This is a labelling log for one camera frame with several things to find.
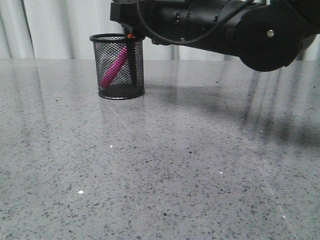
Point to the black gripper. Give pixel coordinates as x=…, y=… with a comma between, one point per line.
x=162, y=21

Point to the grey orange scissors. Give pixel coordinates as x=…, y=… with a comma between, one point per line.
x=131, y=56

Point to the pink highlighter pen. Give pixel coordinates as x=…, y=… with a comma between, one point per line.
x=114, y=68

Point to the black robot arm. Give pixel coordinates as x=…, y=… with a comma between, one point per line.
x=265, y=36

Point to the black mesh pen cup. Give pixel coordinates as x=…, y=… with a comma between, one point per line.
x=106, y=48

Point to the grey pleated curtain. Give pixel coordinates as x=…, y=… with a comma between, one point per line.
x=52, y=29

